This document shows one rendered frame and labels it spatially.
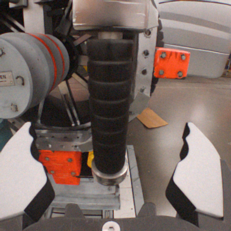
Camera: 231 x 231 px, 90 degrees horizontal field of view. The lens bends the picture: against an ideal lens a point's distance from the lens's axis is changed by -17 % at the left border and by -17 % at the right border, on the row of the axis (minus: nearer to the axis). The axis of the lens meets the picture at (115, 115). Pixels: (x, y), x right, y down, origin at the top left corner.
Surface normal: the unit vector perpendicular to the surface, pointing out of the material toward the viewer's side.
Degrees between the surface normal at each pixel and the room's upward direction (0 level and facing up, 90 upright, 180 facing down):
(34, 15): 90
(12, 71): 90
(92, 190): 0
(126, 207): 0
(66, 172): 90
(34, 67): 79
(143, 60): 90
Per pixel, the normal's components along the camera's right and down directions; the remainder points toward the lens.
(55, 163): 0.04, 0.50
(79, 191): 0.03, -0.87
